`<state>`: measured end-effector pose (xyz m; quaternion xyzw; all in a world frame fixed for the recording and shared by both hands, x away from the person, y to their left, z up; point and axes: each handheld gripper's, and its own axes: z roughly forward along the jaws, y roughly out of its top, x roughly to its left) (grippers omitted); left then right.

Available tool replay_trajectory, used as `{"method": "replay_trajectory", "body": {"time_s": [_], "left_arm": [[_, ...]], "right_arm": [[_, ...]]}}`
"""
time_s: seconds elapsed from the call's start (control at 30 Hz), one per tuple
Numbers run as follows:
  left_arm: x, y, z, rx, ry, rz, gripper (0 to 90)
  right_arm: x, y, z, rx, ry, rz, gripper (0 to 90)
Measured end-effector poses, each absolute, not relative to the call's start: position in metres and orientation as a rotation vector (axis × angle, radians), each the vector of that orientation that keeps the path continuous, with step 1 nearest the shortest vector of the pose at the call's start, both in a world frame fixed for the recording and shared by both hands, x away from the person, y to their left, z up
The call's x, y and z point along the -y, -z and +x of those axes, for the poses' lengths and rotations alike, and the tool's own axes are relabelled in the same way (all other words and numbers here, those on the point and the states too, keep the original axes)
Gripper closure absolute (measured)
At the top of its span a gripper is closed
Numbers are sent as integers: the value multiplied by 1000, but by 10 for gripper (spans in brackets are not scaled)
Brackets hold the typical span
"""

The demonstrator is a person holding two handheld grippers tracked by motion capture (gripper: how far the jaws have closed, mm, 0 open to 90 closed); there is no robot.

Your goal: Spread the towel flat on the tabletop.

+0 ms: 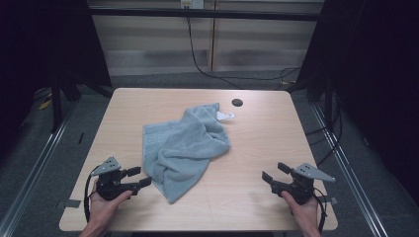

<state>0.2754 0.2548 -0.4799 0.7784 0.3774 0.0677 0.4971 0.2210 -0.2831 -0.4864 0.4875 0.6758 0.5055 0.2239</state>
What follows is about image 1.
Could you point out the grey tape strip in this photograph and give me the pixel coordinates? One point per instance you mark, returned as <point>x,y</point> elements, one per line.
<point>72,203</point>
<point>332,200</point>

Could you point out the metal floor rail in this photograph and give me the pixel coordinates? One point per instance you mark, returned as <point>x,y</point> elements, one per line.
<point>349,171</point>
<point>36,164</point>

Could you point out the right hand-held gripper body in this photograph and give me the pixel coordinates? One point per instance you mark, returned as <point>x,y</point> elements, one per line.
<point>298,187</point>

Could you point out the black metal stand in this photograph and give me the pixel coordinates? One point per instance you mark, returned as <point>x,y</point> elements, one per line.
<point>328,105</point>
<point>56,105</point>

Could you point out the black curtain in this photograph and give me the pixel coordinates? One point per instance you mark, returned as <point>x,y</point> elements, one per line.
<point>42,42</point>
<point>378,82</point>

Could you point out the small yellow object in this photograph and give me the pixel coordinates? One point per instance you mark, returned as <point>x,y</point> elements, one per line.
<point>45,104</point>

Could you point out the black horizontal metal bar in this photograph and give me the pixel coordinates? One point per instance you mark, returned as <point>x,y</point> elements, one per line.
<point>204,14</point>

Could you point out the person's left hand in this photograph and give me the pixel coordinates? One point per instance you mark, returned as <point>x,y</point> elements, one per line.
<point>103,210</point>

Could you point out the person's right hand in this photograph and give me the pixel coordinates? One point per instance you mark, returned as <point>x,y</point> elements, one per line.
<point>304,212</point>

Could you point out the light blue towel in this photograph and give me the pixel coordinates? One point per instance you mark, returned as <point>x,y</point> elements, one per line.
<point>184,148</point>

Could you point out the white wall outlet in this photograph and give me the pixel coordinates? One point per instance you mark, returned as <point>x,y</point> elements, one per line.
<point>192,4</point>

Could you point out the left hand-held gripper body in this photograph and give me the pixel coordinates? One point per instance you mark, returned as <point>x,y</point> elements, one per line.
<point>110,187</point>

